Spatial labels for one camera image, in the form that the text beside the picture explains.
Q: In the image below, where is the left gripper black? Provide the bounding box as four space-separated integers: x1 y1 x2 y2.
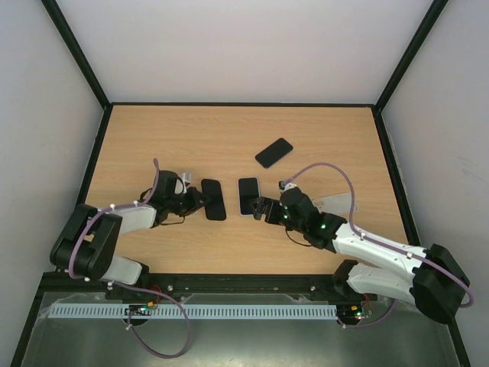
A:
166 186 210 216

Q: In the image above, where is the silver white phone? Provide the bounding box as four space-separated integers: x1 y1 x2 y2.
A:
238 177 261 215

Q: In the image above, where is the lilac phone case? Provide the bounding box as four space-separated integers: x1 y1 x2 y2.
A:
237 176 262 217

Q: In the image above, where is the black phone case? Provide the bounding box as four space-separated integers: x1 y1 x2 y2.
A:
200 178 227 222

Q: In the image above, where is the blue phone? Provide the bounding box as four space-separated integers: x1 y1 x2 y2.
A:
202 180 225 219

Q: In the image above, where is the dark blue phone screen up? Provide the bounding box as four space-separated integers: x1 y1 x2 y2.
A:
254 138 293 169

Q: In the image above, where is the clear phone case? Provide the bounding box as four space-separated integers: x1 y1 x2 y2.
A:
313 193 351 215

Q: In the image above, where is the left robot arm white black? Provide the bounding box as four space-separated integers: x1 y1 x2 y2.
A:
50 170 210 286

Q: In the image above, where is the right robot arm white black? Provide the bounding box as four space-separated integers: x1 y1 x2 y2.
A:
251 187 470 324

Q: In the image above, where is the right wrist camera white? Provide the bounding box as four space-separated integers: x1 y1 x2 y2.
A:
278 180 297 193

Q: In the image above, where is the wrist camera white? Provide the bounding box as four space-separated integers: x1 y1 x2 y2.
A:
175 172 192 194
278 180 297 193

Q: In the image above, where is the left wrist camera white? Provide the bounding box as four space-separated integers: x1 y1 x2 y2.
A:
175 172 192 194

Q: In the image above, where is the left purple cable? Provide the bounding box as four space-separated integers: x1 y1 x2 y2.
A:
68 158 192 358

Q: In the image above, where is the purple cable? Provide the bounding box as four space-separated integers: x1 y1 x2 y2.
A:
286 163 476 330
68 158 192 358

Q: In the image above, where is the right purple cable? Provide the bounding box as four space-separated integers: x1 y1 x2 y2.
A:
286 163 476 330

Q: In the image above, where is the black front mounting rail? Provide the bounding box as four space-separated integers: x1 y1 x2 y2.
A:
36 271 446 307

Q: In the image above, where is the light blue slotted cable duct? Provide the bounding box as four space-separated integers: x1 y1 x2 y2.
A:
47 304 337 320

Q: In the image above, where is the black aluminium frame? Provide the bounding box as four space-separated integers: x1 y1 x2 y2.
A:
10 1 471 366

